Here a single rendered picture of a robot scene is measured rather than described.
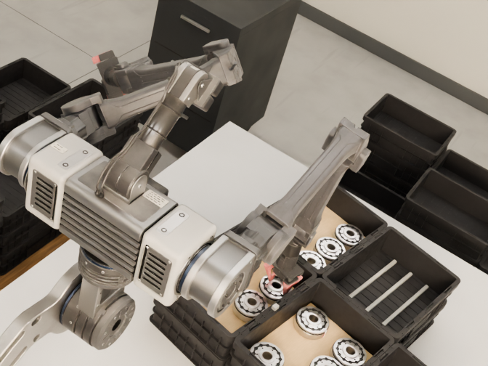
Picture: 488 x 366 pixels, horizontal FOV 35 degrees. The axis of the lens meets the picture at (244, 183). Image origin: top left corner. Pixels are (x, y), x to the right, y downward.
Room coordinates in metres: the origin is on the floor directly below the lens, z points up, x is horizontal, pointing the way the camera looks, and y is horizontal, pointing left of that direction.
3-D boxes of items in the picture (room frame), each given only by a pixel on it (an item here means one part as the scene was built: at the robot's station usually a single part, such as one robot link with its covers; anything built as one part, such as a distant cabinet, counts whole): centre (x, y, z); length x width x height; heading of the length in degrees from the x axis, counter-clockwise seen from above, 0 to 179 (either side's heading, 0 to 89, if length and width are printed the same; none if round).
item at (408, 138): (3.26, -0.68, 0.37); 0.40 x 0.30 x 0.45; 69
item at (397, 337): (1.80, -0.54, 0.92); 0.40 x 0.30 x 0.02; 149
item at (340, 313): (1.46, -0.33, 0.87); 0.40 x 0.30 x 0.11; 149
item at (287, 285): (1.67, -0.21, 0.91); 0.07 x 0.07 x 0.09; 54
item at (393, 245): (1.80, -0.54, 0.87); 0.40 x 0.30 x 0.11; 149
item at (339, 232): (2.02, -0.40, 0.86); 0.10 x 0.10 x 0.01
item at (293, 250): (1.69, -0.19, 1.04); 0.07 x 0.06 x 0.07; 159
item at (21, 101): (2.70, 1.08, 0.31); 0.40 x 0.30 x 0.34; 159
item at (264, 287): (1.68, -0.19, 0.86); 0.10 x 0.10 x 0.01
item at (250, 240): (1.17, -0.05, 1.45); 0.09 x 0.08 x 0.12; 69
